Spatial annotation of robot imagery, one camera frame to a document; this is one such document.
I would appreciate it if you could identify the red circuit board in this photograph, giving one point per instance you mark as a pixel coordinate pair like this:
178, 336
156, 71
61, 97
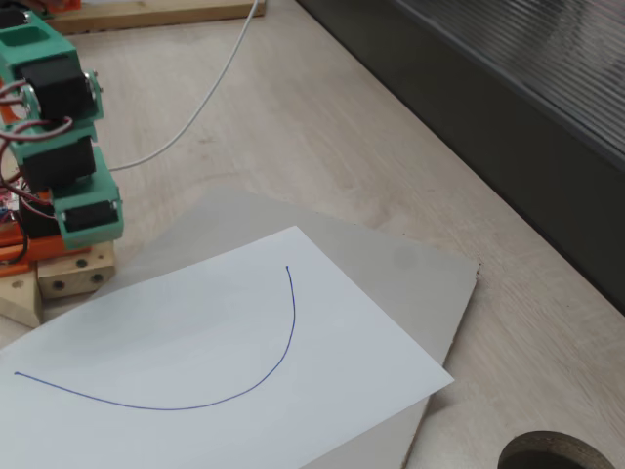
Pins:
7, 200

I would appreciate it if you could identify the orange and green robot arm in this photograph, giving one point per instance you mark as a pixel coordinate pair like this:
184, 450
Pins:
49, 93

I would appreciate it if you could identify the grey frosted desk partition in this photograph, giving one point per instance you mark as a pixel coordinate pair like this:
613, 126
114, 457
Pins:
488, 98

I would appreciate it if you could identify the white paper sheet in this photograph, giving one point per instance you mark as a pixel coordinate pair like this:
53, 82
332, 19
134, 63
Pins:
220, 317

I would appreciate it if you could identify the long light wooden plank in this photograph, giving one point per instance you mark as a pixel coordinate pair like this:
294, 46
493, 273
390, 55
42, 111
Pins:
156, 17

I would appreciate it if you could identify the light wooden base block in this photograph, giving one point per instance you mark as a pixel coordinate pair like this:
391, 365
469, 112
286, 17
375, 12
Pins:
73, 278

